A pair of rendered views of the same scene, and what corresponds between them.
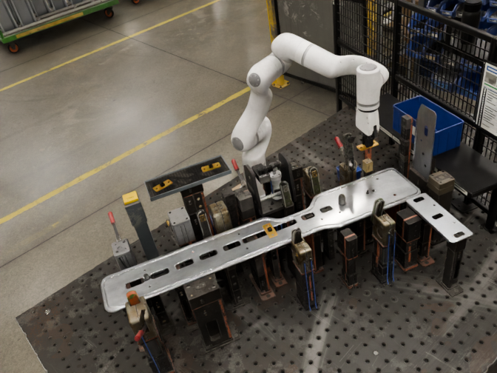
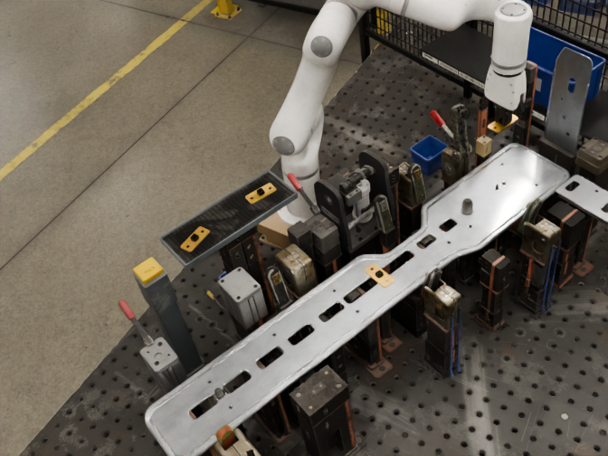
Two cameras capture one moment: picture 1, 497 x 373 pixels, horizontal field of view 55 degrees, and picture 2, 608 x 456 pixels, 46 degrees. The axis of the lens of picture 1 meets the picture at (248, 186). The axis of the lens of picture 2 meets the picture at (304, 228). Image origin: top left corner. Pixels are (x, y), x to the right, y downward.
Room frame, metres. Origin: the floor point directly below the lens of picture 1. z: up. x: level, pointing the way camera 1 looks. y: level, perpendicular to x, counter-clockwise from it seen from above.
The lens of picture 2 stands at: (0.32, 0.45, 2.54)
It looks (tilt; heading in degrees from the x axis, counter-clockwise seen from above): 47 degrees down; 344
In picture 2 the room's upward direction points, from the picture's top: 11 degrees counter-clockwise
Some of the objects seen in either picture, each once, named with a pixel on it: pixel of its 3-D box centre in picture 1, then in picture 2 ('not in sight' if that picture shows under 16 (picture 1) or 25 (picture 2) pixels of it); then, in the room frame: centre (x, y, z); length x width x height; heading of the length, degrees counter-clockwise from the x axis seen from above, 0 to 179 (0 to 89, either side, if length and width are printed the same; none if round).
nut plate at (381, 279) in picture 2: (269, 229); (379, 274); (1.45, -0.05, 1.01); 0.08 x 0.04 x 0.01; 15
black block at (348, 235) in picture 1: (349, 259); (493, 290); (1.36, -0.36, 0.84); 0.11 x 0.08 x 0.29; 15
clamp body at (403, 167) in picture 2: (312, 202); (408, 213); (1.71, -0.28, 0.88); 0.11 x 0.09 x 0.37; 15
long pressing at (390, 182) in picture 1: (266, 234); (375, 282); (1.44, -0.04, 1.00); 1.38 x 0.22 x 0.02; 105
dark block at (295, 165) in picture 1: (297, 200); (387, 214); (1.72, -0.22, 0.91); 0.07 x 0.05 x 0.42; 15
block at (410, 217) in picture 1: (406, 240); (559, 245); (1.41, -0.62, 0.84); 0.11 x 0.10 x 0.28; 15
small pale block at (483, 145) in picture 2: (367, 192); (480, 183); (1.71, -0.55, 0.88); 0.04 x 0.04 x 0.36; 15
